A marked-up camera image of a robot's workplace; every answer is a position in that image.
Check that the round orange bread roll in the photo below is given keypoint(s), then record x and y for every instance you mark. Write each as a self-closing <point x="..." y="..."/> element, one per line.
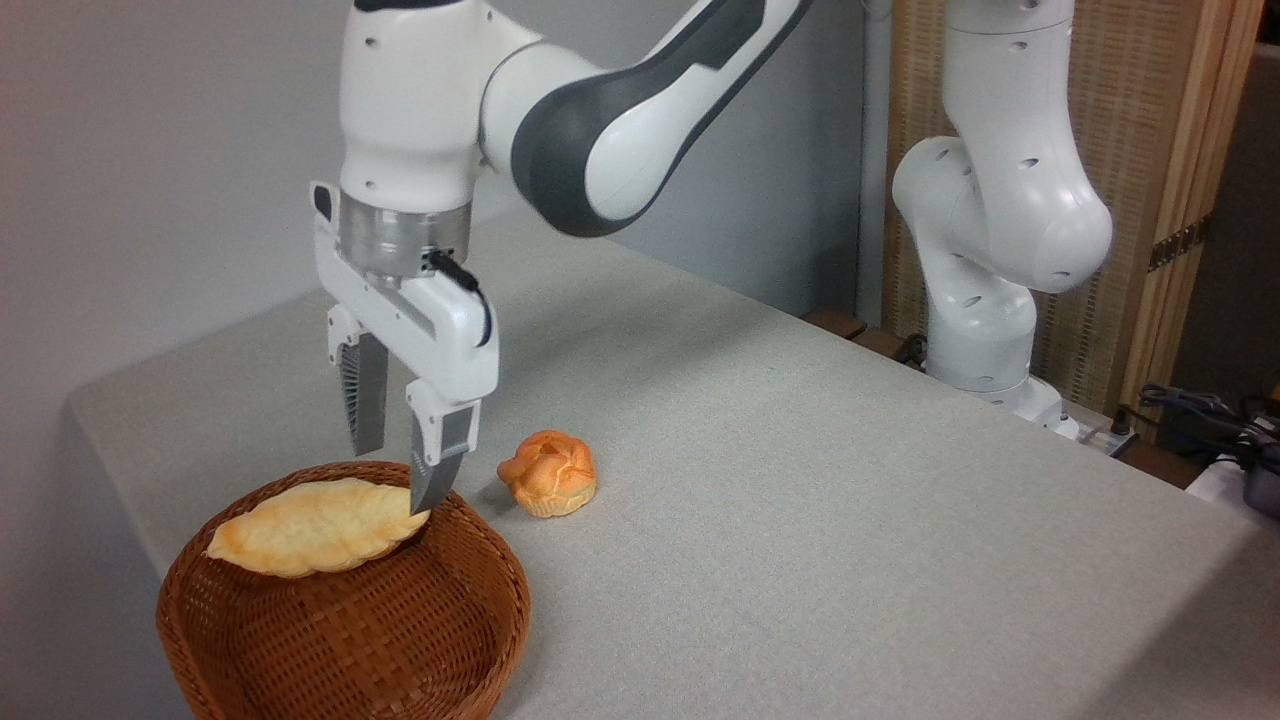
<point x="550" y="475"/>

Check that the dark grey device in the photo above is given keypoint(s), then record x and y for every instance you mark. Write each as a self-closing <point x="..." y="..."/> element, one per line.
<point x="1264" y="485"/>

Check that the brown woven wicker basket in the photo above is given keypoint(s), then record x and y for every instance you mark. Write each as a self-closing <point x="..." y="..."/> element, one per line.
<point x="400" y="630"/>

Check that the wooden rattan folding screen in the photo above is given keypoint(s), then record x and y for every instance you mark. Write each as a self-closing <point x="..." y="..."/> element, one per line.
<point x="1150" y="120"/>

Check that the metal screen hinge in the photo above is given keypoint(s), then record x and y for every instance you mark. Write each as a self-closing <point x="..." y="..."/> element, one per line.
<point x="1178" y="243"/>

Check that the brown wooden block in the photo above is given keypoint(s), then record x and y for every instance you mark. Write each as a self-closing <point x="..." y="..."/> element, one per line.
<point x="835" y="322"/>

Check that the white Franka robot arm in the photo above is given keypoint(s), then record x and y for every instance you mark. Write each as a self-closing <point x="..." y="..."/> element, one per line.
<point x="1000" y="200"/>

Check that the long braided bread loaf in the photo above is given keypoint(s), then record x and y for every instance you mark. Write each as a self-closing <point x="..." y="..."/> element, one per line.
<point x="315" y="527"/>

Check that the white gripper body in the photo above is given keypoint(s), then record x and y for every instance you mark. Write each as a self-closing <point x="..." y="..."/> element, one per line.
<point x="440" y="325"/>

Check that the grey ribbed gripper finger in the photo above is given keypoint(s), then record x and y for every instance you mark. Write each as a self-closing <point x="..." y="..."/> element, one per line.
<point x="440" y="450"/>
<point x="368" y="400"/>

